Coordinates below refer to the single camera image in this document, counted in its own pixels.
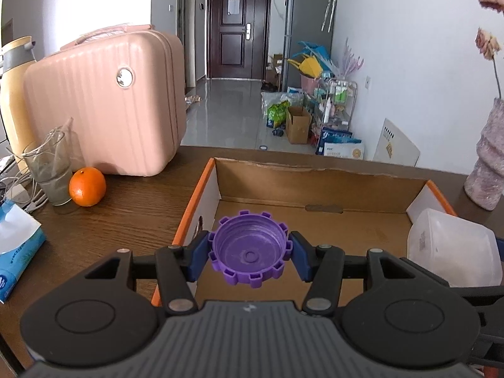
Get green printed bag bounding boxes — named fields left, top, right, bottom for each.
left=267, top=101, right=291, bottom=129

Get dark brown entrance door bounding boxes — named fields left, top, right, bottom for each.
left=207, top=0, right=272, bottom=80

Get cardboard box with orange edges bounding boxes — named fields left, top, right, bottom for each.
left=152, top=157, right=504, bottom=337

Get clear folded umbrella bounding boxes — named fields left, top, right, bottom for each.
left=321, top=0, right=339, bottom=33

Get translucent white plastic container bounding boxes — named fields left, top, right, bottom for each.
left=407, top=208, right=504, bottom=288

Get metal wire storage rack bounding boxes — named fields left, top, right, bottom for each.
left=313, top=79, right=358, bottom=135

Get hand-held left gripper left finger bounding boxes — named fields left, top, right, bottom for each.
left=84, top=232, right=210, bottom=316

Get pink hard-shell suitcase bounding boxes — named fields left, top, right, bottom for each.
left=23, top=24, right=187, bottom=176

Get blue and white carton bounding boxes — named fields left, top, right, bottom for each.
left=315, top=128, right=365, bottom=161

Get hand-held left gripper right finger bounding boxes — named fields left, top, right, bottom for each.
left=289, top=232, right=417, bottom=316

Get grey refrigerator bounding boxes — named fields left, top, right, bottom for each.
left=281, top=0, right=335, bottom=93

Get blue tissue pack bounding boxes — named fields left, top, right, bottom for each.
left=0, top=199, right=47, bottom=304

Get yellow thermos jug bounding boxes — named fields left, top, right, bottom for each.
left=0, top=36, right=42, bottom=174

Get pink textured vase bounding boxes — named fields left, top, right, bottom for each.
left=464, top=98, right=504, bottom=211

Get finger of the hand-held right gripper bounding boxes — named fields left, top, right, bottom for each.
left=402, top=259, right=504, bottom=312

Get yellow clothes hangers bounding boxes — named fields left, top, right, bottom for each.
left=287, top=56, right=321, bottom=79

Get pink plastic bucket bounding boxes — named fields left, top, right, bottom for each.
left=300, top=72, right=321, bottom=95

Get brown cardboard boxes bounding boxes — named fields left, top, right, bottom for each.
left=270, top=54, right=284, bottom=87

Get blue clothes hangers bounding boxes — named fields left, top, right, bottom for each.
left=297, top=40, right=329, bottom=64

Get white plastic bag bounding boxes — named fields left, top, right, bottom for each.
left=262, top=91, right=304, bottom=107

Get clear drinking glass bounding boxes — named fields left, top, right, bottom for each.
left=21, top=117, right=75, bottom=206

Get white flat board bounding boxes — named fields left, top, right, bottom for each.
left=372, top=117, right=421, bottom=167

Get purple notched bottle cap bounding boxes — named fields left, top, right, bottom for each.
left=207, top=210, right=294, bottom=289

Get white cable bundle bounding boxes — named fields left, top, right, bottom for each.
left=0, top=153, right=50, bottom=211

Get purple clothes hangers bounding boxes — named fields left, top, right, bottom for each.
left=341, top=37, right=365, bottom=81

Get orange fruit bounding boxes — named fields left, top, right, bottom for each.
left=69, top=167, right=107, bottom=207

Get small open cardboard box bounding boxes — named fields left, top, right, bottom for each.
left=285, top=106, right=313, bottom=144

